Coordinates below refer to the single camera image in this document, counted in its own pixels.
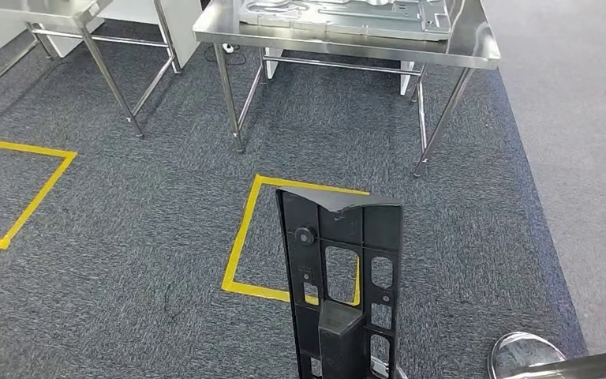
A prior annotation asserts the stamped grey metal plate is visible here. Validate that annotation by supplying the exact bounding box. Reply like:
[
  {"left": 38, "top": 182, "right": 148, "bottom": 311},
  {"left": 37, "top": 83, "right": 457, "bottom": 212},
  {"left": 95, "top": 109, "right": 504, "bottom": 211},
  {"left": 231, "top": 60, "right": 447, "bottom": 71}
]
[{"left": 238, "top": 0, "right": 453, "bottom": 43}]

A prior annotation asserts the yellow floor tape square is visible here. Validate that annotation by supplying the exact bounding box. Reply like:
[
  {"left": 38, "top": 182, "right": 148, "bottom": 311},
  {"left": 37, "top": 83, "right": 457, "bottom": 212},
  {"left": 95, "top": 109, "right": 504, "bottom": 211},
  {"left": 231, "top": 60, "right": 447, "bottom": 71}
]
[
  {"left": 221, "top": 174, "right": 372, "bottom": 307},
  {"left": 0, "top": 139, "right": 78, "bottom": 250}
]

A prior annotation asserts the steel workbench table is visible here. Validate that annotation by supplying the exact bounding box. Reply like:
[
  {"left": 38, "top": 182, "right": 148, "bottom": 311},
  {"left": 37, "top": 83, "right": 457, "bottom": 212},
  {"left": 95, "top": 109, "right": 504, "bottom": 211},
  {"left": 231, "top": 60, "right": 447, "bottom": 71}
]
[{"left": 192, "top": 0, "right": 503, "bottom": 179}]

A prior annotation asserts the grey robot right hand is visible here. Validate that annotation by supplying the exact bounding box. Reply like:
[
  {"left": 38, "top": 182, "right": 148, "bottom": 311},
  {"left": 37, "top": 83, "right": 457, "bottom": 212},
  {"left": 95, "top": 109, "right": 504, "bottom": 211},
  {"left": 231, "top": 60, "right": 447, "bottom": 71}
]
[{"left": 369, "top": 355, "right": 410, "bottom": 379}]

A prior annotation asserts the black plastic frame part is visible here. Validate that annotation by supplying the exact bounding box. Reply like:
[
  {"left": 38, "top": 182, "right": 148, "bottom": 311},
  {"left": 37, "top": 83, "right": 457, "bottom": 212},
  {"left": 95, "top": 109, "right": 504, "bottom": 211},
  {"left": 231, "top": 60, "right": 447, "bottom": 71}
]
[{"left": 275, "top": 187, "right": 404, "bottom": 379}]

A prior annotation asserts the steel side table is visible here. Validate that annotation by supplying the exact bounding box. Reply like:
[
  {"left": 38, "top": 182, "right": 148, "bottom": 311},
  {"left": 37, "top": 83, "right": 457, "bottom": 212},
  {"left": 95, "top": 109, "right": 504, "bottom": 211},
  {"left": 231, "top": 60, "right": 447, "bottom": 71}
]
[{"left": 0, "top": 0, "right": 184, "bottom": 140}]

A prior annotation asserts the chrome stanchion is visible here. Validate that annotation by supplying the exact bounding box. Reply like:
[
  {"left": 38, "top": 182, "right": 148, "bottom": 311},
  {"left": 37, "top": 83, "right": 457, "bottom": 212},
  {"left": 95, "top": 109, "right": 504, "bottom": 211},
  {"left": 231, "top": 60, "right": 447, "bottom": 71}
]
[{"left": 488, "top": 331, "right": 606, "bottom": 379}]

